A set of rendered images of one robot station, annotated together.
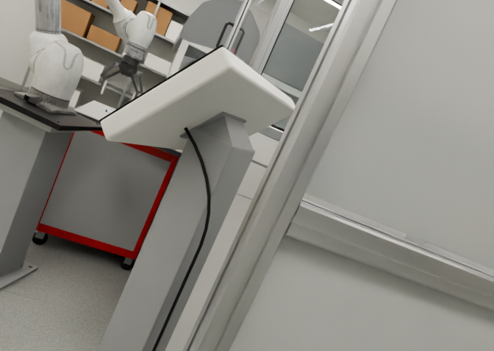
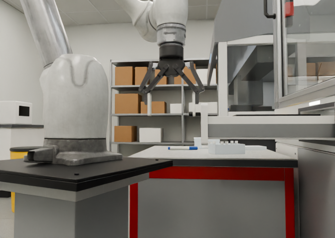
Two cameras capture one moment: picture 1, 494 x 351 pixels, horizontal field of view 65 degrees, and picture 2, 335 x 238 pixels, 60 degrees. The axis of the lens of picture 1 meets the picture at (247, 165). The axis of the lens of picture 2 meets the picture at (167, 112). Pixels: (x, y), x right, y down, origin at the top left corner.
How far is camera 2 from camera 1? 1.08 m
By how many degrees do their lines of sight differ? 26
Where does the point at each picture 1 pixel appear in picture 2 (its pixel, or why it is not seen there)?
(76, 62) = (90, 72)
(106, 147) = (184, 193)
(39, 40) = not seen: hidden behind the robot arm
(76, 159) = (153, 225)
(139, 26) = not seen: outside the picture
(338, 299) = not seen: outside the picture
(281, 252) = not seen: outside the picture
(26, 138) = (52, 226)
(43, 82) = (53, 122)
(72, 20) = (127, 105)
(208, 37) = (245, 27)
